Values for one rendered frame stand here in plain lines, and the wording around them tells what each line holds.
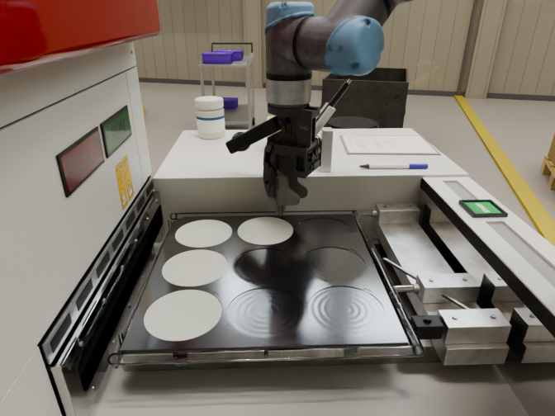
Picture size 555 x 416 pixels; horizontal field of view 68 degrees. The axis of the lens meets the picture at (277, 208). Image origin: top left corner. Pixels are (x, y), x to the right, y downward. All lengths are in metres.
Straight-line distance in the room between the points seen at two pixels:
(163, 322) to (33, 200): 0.22
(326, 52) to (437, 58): 6.62
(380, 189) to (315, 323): 0.38
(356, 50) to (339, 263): 0.31
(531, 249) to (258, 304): 0.39
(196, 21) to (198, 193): 7.11
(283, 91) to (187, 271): 0.32
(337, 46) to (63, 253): 0.42
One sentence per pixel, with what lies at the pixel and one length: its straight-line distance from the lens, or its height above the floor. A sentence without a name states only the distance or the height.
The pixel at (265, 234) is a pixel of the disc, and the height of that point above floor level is 0.90.
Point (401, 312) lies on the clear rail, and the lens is 0.58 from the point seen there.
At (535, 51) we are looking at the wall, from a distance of 7.43.
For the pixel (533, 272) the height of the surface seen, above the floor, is 0.96.
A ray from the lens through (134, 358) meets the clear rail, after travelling 0.53.
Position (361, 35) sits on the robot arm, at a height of 1.23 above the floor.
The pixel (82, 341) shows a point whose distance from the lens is 0.52.
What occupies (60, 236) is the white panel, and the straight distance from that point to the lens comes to 0.49.
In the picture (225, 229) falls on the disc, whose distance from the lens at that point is 0.75.
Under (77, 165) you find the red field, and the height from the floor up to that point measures 1.10.
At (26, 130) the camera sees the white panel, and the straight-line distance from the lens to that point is 0.44.
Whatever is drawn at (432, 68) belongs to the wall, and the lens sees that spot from 7.21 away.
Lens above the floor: 1.26
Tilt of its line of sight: 26 degrees down
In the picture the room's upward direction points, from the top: straight up
